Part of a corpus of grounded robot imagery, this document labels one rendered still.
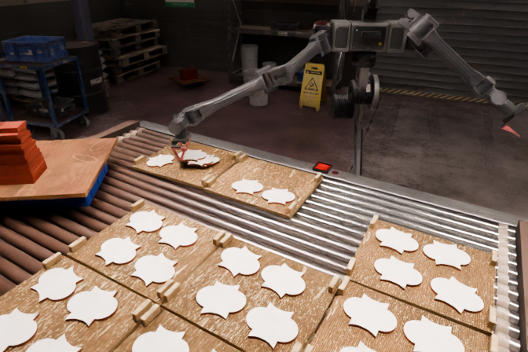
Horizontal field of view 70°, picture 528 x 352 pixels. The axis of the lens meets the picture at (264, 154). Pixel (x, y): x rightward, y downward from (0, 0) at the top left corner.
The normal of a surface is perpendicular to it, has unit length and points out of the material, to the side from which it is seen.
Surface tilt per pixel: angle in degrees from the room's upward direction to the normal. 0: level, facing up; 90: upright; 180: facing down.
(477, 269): 0
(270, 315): 0
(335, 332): 0
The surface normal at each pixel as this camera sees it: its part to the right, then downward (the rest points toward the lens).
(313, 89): -0.43, 0.18
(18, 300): 0.00, -0.90
